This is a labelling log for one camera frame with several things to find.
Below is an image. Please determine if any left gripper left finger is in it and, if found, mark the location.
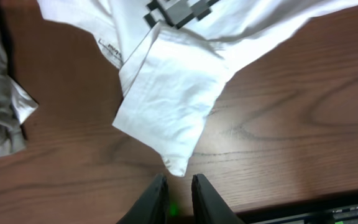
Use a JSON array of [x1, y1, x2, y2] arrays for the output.
[[117, 174, 169, 224]]

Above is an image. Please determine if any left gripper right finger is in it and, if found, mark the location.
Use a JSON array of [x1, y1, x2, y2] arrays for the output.
[[191, 174, 244, 224]]

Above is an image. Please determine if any white printed t-shirt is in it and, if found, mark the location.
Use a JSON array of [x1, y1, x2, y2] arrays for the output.
[[39, 0, 358, 177]]

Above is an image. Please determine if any folded white garment underneath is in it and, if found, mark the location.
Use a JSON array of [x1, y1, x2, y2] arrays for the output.
[[10, 78, 39, 124]]

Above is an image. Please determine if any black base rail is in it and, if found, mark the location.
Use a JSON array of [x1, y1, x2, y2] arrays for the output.
[[239, 191, 358, 224]]

